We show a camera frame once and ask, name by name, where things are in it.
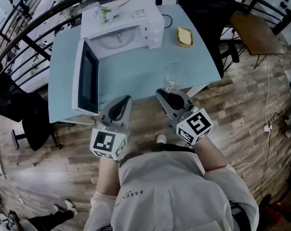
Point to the person's left forearm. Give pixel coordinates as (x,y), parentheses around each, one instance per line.
(108,177)

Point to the pale blue artificial flowers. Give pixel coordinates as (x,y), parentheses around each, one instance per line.
(106,13)

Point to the white microwave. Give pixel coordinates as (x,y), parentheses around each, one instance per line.
(116,20)

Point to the red object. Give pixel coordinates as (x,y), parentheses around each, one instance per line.
(280,210)

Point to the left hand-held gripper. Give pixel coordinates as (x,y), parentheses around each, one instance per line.
(104,141)

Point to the wooden side table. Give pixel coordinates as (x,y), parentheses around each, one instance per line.
(256,32)

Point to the clear drinking glass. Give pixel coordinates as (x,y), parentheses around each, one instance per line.
(173,77)

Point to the white board with black knobs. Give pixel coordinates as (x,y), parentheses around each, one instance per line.
(275,6)

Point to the black mesh office chair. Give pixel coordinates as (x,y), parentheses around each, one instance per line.
(32,119)

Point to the person's white shoe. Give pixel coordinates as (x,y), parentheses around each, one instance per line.
(161,138)

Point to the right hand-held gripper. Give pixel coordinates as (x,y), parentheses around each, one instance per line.
(198,124)

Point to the person's right forearm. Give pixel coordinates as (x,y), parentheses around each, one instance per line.
(209,155)

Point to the pale yellow block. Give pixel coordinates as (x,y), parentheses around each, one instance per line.
(185,35)

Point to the yellow dish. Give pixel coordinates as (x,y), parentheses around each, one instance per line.
(179,42)

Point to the person's white shirt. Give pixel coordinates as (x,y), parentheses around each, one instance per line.
(169,194)

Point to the white power adapter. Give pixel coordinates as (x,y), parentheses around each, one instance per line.
(267,128)

